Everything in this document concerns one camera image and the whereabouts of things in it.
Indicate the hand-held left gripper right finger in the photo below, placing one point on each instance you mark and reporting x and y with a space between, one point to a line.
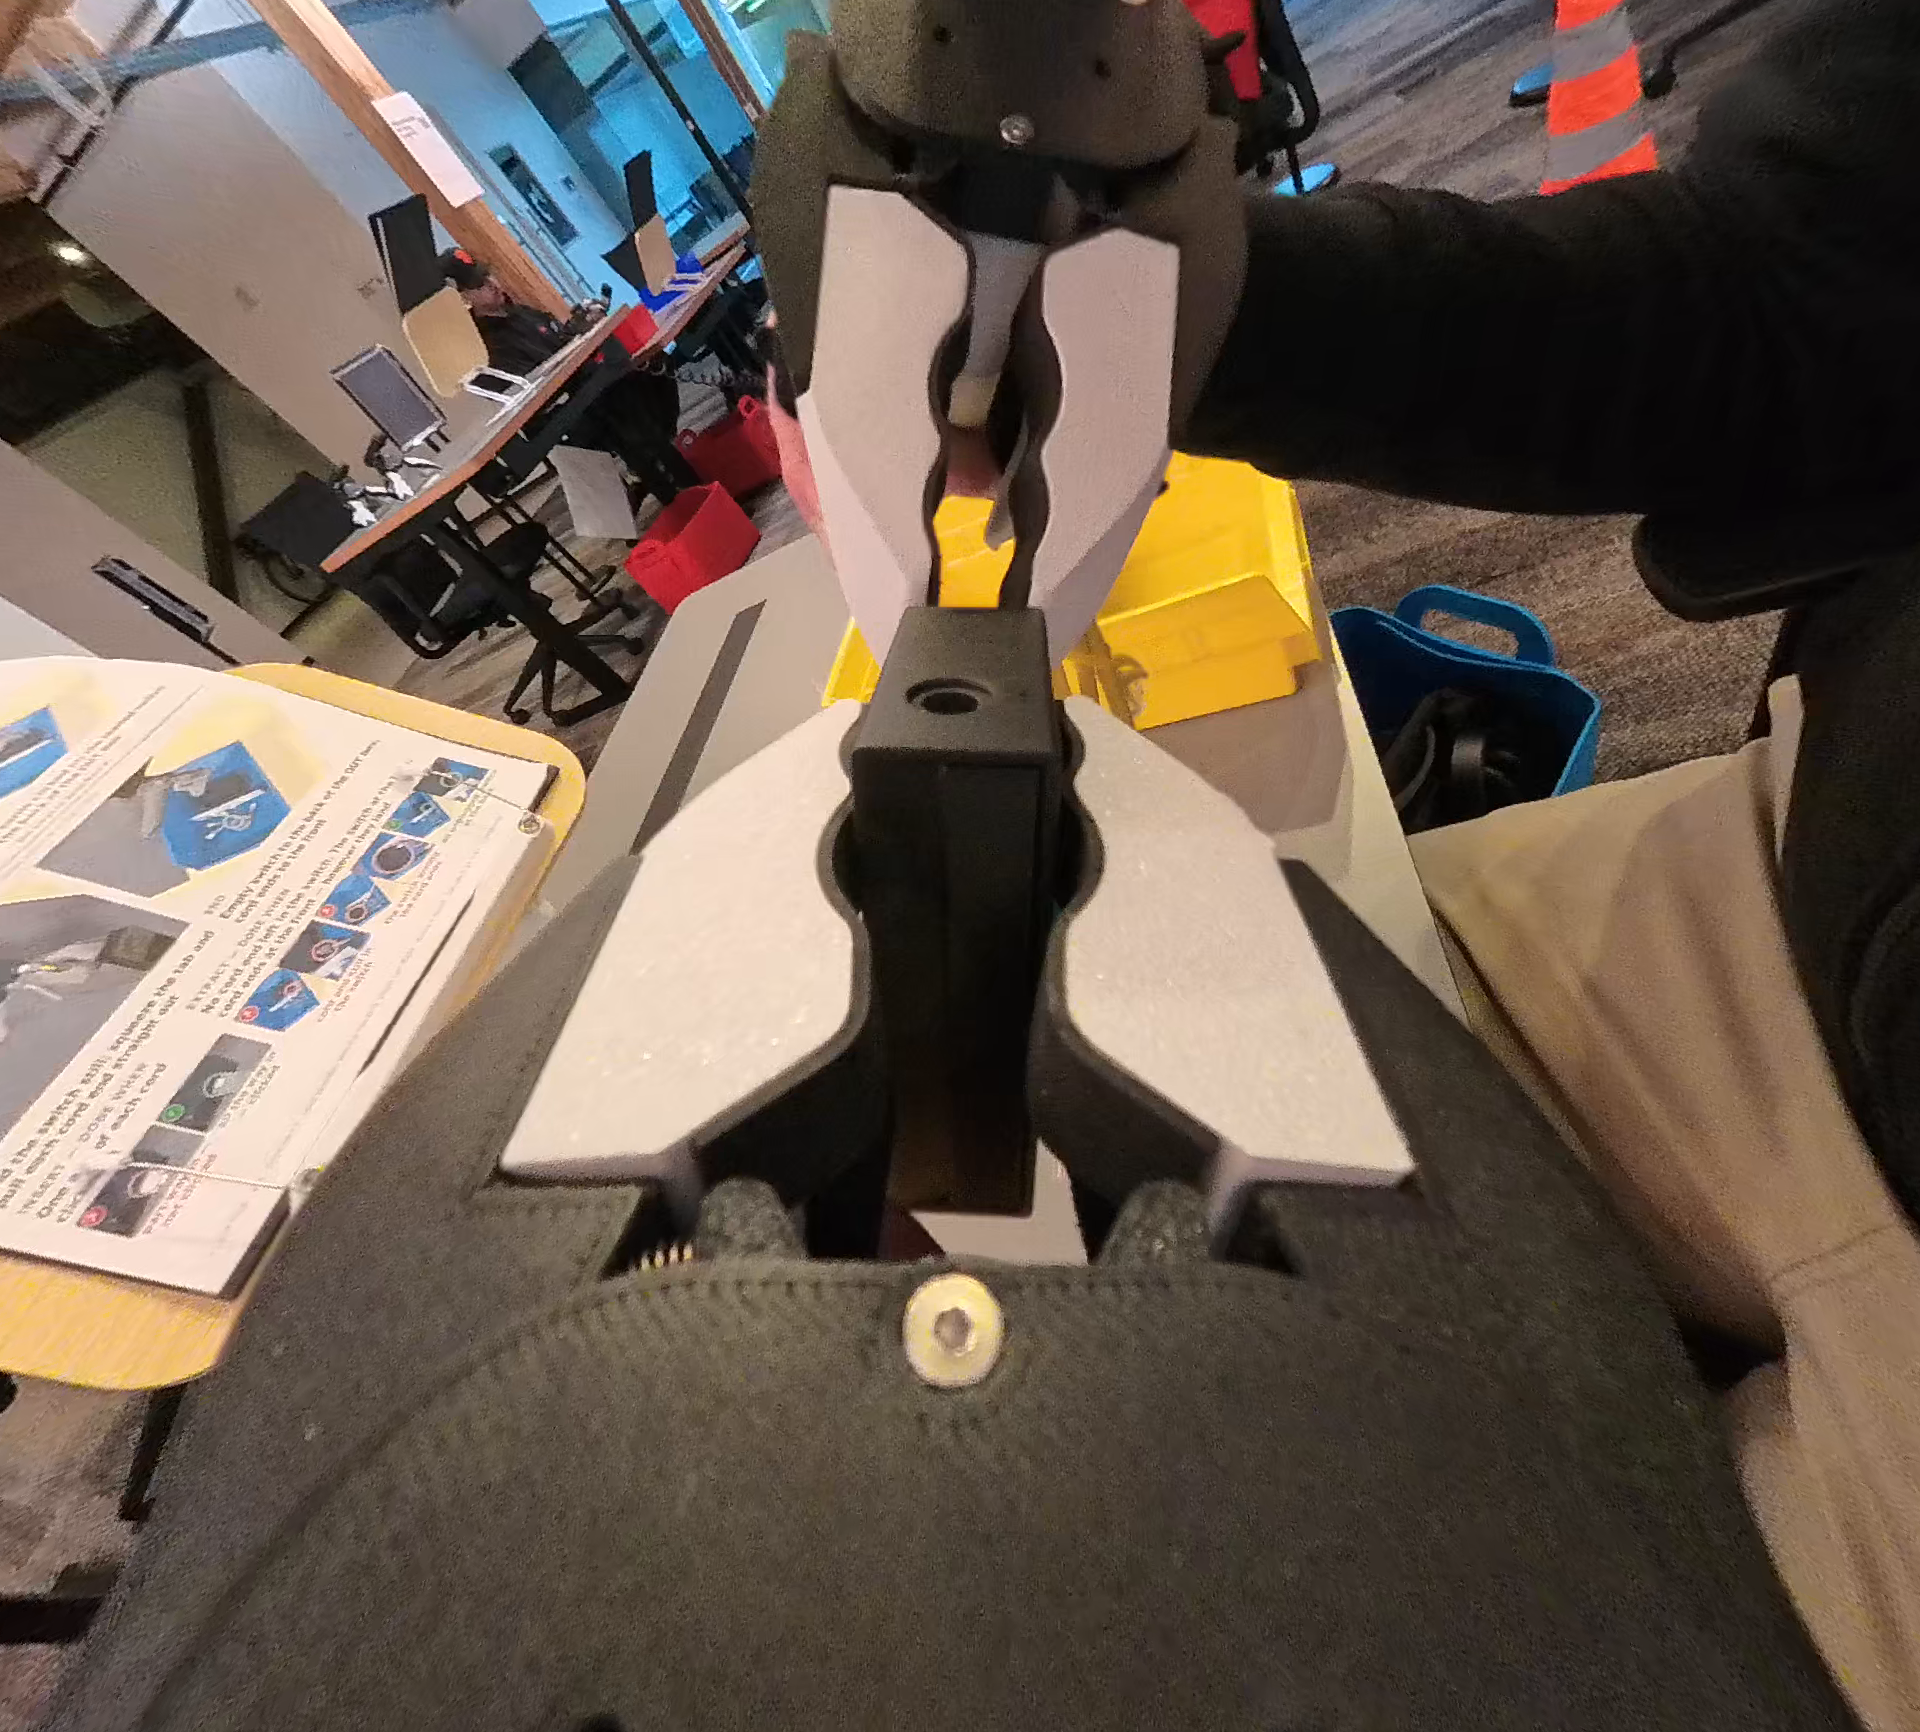
1215 968

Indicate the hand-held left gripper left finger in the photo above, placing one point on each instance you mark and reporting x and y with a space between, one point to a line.
706 950

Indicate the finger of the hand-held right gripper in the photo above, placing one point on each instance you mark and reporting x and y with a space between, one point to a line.
1109 412
875 412

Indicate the yellow plastic bin with divider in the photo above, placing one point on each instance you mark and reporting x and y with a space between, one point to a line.
1215 536

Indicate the black network switch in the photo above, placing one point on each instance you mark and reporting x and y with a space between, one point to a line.
964 893

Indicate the person's right hand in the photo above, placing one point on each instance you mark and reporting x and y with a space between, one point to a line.
799 464

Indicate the red plastic bin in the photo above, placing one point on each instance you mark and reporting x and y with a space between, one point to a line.
735 450
697 547

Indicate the wooden office desk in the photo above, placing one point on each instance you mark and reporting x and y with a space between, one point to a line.
497 430

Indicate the blue bag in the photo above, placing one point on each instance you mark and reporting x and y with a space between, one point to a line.
1547 711

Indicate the black office chair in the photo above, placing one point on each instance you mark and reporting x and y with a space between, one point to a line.
481 564

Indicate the person's beige pants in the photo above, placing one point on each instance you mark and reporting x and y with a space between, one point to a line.
1651 1015

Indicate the small wooden board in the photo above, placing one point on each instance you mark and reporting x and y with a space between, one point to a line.
446 337

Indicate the printed instruction sheet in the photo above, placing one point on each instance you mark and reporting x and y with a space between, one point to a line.
230 938

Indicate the grey tilted monitor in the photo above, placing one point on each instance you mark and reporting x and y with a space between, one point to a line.
387 396

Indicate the black monitor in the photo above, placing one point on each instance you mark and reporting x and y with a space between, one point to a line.
411 241

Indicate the white paper notice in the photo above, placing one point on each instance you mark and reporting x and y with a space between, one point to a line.
429 144

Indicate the orange traffic cone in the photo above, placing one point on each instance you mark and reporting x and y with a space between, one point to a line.
1597 49

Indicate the black flat device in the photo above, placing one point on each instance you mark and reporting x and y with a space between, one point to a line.
155 600

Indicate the wooden post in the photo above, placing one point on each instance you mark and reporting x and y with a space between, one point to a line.
297 1

